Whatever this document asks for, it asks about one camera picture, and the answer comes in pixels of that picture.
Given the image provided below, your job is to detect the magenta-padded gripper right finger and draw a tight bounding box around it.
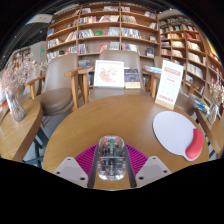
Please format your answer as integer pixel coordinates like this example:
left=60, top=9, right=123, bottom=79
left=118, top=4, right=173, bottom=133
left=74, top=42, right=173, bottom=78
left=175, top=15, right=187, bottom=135
left=123, top=143, right=173, bottom=189

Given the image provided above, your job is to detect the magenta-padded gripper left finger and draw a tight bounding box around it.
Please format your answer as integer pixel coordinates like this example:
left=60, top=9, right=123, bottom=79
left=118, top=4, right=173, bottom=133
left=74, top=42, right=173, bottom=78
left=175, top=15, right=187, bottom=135
left=52, top=143, right=101, bottom=190

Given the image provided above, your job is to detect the transparent computer mouse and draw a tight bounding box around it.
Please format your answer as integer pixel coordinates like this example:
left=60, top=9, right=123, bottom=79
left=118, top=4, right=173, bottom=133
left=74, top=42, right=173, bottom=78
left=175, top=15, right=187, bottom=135
left=96, top=134, right=127, bottom=182

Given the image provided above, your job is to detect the white mouse pad, red wrist rest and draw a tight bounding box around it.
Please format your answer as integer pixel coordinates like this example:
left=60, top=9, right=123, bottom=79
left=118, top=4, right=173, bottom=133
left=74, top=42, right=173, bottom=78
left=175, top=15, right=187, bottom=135
left=152, top=110, right=205, bottom=162

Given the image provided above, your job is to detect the beige wooden-armed chair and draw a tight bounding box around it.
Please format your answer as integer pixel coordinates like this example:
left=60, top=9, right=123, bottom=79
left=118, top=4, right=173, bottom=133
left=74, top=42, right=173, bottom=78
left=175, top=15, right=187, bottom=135
left=23, top=53, right=83, bottom=116
left=174, top=78, right=201, bottom=116

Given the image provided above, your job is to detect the round wooden side table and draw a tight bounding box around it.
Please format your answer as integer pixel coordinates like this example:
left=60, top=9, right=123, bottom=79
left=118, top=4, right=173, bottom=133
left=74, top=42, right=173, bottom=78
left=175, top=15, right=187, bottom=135
left=0, top=98, right=44, bottom=163
left=194, top=108, right=224, bottom=159

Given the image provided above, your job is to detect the blue and yellow book pile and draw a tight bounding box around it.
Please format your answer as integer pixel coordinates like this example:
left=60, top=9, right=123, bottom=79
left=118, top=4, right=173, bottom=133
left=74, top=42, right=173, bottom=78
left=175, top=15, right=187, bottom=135
left=189, top=93, right=211, bottom=114

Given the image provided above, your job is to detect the white sign on wooden base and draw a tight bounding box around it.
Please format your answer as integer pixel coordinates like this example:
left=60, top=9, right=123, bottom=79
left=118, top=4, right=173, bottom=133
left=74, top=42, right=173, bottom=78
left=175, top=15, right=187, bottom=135
left=154, top=59, right=185, bottom=111

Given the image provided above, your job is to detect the dark book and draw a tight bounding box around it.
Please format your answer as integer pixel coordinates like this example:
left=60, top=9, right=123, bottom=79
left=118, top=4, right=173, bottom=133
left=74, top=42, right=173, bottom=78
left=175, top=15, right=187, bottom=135
left=123, top=68, right=142, bottom=90

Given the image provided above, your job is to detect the glass vase with dried flowers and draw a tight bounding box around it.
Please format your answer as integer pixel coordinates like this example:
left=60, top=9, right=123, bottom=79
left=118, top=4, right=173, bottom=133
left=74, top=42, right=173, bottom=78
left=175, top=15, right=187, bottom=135
left=206, top=68, right=224, bottom=126

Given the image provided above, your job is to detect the glass vase with pink flowers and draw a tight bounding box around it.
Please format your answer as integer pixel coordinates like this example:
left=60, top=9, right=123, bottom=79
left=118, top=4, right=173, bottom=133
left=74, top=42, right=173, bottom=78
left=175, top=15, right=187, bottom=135
left=0, top=53, right=44, bottom=123

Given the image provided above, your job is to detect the white framed picture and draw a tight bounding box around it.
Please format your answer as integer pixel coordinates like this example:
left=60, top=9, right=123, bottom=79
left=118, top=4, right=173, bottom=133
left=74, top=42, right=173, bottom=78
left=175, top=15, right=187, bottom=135
left=93, top=59, right=126, bottom=89

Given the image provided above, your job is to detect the stack of pale blue books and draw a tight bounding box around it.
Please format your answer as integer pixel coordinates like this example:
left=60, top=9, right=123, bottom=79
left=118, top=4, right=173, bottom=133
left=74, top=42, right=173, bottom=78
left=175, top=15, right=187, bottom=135
left=143, top=65, right=164, bottom=75

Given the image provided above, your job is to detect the beige chair holding framed picture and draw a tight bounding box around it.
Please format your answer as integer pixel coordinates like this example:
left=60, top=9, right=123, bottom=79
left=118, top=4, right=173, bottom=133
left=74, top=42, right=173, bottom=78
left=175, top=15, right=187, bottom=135
left=77, top=49, right=158, bottom=104

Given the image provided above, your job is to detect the curved wooden bookshelf unit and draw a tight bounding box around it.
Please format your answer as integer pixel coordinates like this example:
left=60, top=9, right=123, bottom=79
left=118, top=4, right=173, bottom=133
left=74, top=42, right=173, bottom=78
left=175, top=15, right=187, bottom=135
left=158, top=13, right=224, bottom=141

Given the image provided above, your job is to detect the small distant bookshelf unit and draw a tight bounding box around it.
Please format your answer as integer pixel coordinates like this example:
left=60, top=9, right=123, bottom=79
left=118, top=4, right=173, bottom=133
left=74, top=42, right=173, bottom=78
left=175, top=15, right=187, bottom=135
left=13, top=46, right=31, bottom=63

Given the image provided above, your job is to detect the wide wooden bookshelf unit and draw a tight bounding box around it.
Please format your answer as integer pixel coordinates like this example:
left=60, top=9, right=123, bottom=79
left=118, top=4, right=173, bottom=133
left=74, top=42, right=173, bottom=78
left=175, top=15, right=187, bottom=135
left=44, top=3, right=161, bottom=69

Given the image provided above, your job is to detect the white hanging ceiling sign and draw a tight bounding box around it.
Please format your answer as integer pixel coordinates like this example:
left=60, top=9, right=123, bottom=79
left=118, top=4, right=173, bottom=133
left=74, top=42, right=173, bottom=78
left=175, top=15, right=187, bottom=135
left=25, top=13, right=54, bottom=25

